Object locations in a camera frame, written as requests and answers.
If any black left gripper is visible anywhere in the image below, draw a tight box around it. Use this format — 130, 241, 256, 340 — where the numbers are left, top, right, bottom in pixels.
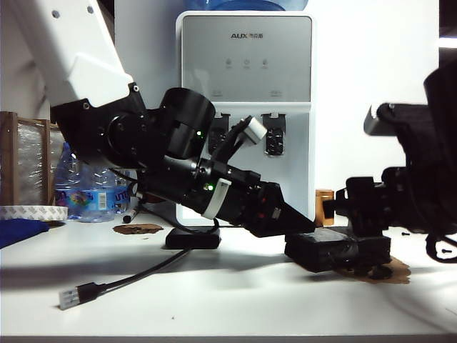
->
204, 164, 318, 239

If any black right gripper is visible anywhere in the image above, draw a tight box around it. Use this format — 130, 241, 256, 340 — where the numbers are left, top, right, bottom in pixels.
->
323, 166, 429, 237

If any black sponge block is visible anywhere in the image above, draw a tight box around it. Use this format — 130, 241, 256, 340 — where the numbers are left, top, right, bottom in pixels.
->
284, 228, 392, 274

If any black sponge crumb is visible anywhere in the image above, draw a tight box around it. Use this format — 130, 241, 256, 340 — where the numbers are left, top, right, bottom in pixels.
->
369, 266, 393, 281

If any black USB hub box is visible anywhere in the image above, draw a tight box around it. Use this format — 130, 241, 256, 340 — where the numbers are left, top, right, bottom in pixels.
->
166, 228, 221, 250

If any copper metal cylinder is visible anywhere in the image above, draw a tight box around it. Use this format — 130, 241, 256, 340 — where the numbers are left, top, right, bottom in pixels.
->
315, 189, 336, 227

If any black dispenser tap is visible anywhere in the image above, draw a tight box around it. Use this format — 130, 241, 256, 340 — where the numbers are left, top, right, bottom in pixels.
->
210, 112, 231, 158
262, 112, 287, 156

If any large brown paper scrap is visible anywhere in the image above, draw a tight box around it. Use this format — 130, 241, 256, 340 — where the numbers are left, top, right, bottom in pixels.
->
335, 257, 411, 285

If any white AUX water dispenser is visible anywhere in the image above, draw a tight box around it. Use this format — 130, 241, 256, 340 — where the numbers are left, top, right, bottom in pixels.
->
174, 10, 317, 228

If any small brown paper scrap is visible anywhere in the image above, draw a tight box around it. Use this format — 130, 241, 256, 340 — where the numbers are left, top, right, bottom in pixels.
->
113, 222, 164, 235

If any clear blue-capped water bottle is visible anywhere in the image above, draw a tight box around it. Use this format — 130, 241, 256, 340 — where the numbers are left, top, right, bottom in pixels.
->
54, 141, 81, 219
113, 174, 131, 214
79, 162, 116, 223

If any blue water jug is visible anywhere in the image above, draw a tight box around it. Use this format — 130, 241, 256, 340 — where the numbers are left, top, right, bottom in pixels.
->
185, 0, 308, 11

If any white tape roll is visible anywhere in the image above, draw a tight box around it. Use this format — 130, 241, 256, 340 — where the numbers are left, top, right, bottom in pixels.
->
0, 205, 69, 222

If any blue cloth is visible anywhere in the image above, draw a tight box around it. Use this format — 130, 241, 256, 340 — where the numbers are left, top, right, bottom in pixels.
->
0, 218, 51, 250

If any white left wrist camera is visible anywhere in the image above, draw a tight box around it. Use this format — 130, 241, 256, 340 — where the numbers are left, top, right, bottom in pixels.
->
233, 114, 268, 146

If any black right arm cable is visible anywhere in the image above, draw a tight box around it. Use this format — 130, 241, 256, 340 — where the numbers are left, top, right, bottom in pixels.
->
425, 214, 457, 264

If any black USB hub cable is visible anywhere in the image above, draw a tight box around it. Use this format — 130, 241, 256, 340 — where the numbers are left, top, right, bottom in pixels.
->
59, 248, 194, 310

